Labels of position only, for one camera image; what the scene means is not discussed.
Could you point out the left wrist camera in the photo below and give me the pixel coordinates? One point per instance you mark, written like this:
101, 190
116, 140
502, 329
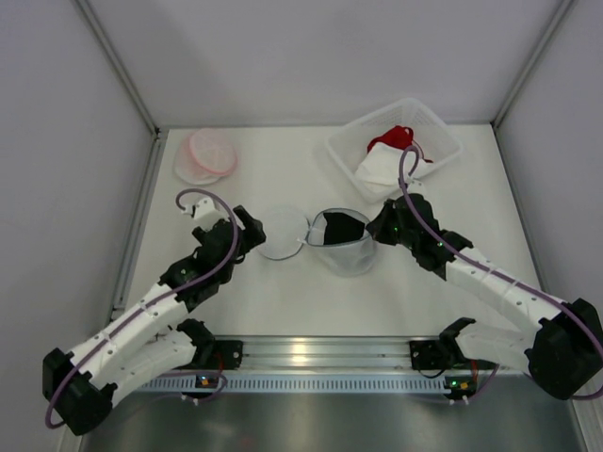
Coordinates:
202, 210

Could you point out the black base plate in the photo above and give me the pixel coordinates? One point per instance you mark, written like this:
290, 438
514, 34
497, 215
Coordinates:
218, 355
431, 355

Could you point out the pink trimmed mesh laundry bag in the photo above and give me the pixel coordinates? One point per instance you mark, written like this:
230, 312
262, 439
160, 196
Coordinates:
205, 156

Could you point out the perforated white cable duct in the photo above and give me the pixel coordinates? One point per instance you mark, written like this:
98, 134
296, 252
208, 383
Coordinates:
342, 384

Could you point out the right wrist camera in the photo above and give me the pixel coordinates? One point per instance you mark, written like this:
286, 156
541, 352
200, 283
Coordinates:
414, 186

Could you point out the red garment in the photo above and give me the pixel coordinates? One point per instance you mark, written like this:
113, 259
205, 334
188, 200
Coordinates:
398, 137

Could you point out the aluminium mounting rail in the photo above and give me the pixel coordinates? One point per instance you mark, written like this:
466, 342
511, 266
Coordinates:
358, 353

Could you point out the white garment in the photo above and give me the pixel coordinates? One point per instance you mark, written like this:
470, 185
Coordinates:
379, 171

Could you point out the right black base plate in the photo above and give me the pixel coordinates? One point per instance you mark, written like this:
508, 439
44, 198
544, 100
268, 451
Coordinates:
431, 355

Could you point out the blue trimmed mesh laundry bag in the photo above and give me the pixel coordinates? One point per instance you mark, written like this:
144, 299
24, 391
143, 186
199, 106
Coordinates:
288, 230

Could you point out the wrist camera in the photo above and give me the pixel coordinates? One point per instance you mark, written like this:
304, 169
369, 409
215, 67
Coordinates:
202, 210
414, 186

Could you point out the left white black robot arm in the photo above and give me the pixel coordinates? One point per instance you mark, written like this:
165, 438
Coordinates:
84, 384

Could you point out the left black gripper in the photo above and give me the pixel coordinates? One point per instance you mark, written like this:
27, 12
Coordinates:
243, 228

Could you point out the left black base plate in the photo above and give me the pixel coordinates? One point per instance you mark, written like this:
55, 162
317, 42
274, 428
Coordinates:
218, 355

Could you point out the white plastic basket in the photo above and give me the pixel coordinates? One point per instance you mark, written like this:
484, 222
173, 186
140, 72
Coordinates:
348, 145

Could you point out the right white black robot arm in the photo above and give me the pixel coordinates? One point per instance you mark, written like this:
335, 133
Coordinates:
556, 343

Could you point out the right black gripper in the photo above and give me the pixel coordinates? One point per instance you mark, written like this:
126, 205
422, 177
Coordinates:
383, 225

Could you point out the black garment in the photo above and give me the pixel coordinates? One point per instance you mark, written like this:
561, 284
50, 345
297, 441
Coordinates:
342, 228

